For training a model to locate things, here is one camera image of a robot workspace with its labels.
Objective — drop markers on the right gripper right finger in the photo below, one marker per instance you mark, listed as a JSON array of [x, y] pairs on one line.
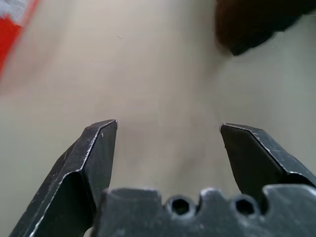
[[261, 160]]

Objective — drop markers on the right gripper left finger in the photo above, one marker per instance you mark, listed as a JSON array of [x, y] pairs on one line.
[[74, 185]]

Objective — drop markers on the dark blurry object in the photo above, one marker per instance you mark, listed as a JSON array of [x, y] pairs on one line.
[[251, 22]]

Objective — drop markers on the red shoe box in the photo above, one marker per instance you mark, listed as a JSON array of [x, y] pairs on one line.
[[12, 37]]

